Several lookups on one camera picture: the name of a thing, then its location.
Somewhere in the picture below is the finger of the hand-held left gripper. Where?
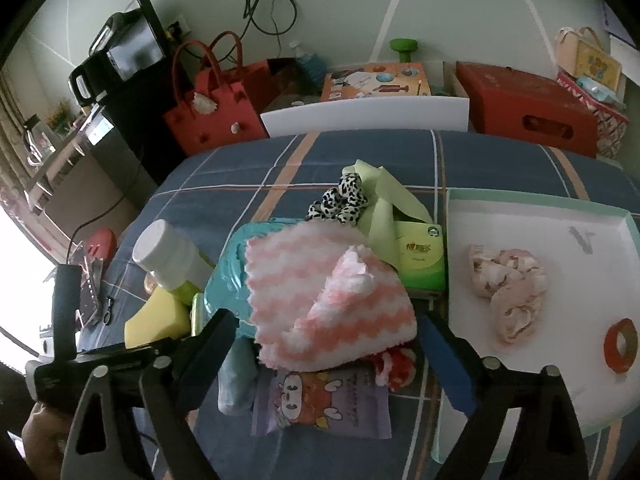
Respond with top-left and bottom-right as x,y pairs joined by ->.
75,338 -> 178,368

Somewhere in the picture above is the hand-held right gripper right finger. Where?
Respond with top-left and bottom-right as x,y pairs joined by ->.
419,311 -> 598,480

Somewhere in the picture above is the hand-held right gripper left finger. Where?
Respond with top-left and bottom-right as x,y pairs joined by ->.
60,308 -> 237,480

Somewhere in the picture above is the light blue cloth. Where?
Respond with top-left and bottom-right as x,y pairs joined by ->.
217,340 -> 261,416

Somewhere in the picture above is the yellow sponge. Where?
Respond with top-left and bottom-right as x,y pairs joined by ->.
123,287 -> 192,350

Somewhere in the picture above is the red white fuzzy scrunchie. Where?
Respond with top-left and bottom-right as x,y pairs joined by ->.
372,347 -> 418,392

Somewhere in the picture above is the pink white striped fuzzy sock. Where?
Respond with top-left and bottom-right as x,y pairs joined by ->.
244,220 -> 418,372

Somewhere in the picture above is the white tray with green rim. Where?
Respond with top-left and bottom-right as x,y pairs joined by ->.
431,187 -> 640,465

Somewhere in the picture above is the light green cloth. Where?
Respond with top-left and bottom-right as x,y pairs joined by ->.
341,159 -> 435,271

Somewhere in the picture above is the person's left hand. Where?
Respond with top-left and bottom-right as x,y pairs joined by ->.
22,402 -> 71,461

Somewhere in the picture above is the dark plastic packet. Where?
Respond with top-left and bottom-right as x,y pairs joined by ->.
75,255 -> 103,323

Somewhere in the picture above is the small red object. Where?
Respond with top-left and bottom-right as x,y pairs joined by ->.
84,228 -> 118,261

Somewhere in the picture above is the pink patterned cloth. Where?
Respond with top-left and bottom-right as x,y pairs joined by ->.
467,244 -> 548,345

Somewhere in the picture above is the teal wet wipes pack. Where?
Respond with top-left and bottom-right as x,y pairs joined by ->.
202,217 -> 301,343

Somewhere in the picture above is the white capped green bottle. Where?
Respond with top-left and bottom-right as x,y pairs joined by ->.
132,219 -> 216,306

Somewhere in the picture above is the purple cartoon packet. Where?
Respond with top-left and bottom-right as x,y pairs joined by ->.
250,360 -> 393,441

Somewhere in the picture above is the grey side table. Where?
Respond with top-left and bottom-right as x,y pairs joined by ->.
25,105 -> 161,261

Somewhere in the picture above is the red tape roll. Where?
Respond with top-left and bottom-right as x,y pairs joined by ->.
603,317 -> 640,375

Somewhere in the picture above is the glass jar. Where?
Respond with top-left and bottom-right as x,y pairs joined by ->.
22,114 -> 56,166

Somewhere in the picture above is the black coffee machine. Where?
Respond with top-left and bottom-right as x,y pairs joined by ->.
95,35 -> 201,201

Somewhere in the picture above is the small green plant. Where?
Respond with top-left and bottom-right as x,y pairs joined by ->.
45,100 -> 76,133

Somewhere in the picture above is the black white spotted scrunchie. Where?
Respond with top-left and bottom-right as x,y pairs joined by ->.
306,172 -> 368,226

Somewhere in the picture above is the blue plaid blanket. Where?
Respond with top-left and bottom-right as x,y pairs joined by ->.
75,129 -> 640,480

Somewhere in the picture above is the red tote bag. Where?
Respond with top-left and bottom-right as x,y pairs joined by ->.
164,31 -> 271,157

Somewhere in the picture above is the white bed board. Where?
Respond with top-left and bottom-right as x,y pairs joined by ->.
260,96 -> 471,138

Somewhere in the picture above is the red storage box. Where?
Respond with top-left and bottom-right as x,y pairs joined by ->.
455,61 -> 601,158

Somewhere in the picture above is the orange toy box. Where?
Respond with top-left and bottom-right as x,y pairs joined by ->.
320,61 -> 432,103

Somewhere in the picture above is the red patterned basket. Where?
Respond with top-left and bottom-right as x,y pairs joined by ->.
557,72 -> 631,161

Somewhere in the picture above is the clear water bottle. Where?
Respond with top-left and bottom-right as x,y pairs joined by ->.
290,40 -> 328,88

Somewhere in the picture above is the beige gift bag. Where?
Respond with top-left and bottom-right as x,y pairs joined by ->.
556,26 -> 626,91

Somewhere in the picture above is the black power cable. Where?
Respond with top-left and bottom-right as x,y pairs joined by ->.
67,185 -> 141,261

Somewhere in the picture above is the wall power outlet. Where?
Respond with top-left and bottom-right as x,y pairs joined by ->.
167,16 -> 192,41

